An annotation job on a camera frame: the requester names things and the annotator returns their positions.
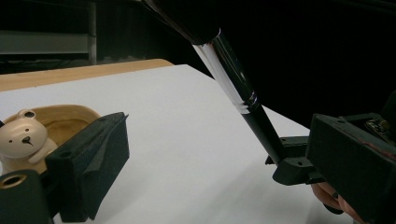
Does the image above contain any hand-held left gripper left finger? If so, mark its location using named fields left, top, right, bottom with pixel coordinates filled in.
left=45, top=111, right=131, bottom=223

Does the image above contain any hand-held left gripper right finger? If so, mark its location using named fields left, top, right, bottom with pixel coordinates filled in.
left=305, top=113, right=396, bottom=224

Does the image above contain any beige bear pot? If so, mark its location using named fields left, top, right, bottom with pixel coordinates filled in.
left=0, top=104, right=102, bottom=175

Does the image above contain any large black silver makeup brush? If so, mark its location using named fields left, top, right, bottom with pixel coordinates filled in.
left=136, top=0, right=286, bottom=166

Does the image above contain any black curtain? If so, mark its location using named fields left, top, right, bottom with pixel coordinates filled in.
left=96, top=0, right=396, bottom=132

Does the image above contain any wooden table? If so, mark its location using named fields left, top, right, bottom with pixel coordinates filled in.
left=0, top=58, right=175, bottom=93

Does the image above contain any white board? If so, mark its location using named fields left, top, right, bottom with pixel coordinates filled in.
left=0, top=63, right=356, bottom=224

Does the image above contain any white frame desk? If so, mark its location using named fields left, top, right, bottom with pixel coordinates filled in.
left=0, top=1, right=98, bottom=65

